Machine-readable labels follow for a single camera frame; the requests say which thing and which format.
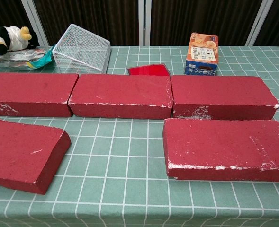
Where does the red brick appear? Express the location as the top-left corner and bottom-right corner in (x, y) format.
(0, 72), (80, 118)
(0, 118), (72, 195)
(68, 73), (174, 120)
(162, 118), (279, 183)
(171, 75), (279, 121)

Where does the flat red card case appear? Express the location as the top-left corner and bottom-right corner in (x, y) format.
(126, 63), (172, 77)

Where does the green checked tablecloth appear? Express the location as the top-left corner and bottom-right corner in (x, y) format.
(0, 45), (279, 227)

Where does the orange biscuit box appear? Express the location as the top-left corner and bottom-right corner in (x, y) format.
(183, 32), (219, 77)

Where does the clear plastic snack bag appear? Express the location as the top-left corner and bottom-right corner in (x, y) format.
(0, 45), (56, 71)

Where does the black white plush penguin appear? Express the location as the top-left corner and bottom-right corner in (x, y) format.
(0, 25), (39, 57)

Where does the white wire mesh basket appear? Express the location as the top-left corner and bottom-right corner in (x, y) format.
(52, 23), (112, 75)

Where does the grey metal partition post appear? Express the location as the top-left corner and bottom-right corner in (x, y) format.
(138, 0), (152, 47)
(20, 0), (48, 47)
(244, 0), (275, 47)

